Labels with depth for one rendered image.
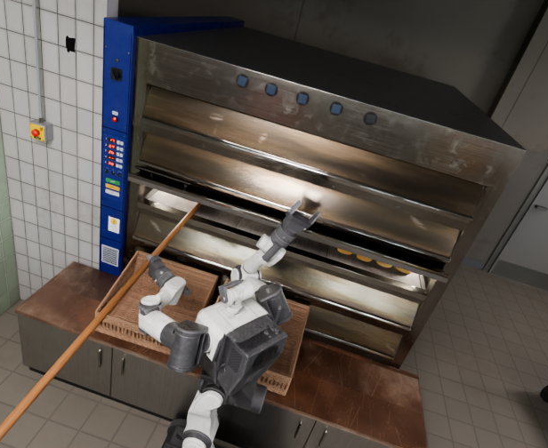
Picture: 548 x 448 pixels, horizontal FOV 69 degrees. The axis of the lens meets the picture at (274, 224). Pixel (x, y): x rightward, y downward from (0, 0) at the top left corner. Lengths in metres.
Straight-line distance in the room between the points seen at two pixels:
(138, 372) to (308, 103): 1.77
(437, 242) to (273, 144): 1.01
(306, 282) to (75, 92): 1.69
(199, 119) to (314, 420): 1.73
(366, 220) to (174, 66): 1.27
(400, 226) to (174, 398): 1.63
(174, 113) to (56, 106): 0.72
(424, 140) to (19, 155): 2.36
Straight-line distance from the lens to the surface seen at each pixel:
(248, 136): 2.14
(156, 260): 2.00
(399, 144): 2.08
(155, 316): 1.58
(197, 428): 2.08
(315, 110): 2.05
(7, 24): 2.73
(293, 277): 2.47
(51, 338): 2.77
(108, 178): 2.57
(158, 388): 2.62
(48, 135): 2.69
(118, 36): 2.31
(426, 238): 2.29
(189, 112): 2.23
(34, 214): 3.10
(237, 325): 1.52
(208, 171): 2.28
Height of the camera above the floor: 2.46
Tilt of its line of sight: 30 degrees down
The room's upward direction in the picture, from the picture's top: 15 degrees clockwise
